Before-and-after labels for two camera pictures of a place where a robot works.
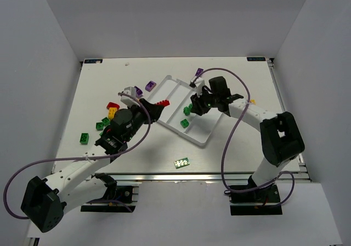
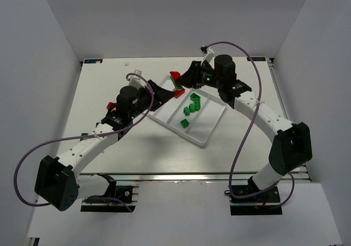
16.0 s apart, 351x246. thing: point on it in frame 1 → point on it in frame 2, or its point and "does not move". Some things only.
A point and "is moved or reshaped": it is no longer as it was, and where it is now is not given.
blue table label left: [92, 61] does not move
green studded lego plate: [181, 163] is moved or reshaped
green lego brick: [186, 109] does not move
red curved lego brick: [112, 104] → [175, 75]
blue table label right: [256, 59] does not move
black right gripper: [203, 102] → [196, 74]
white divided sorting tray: [197, 129] does not move
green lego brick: [185, 123] does not move
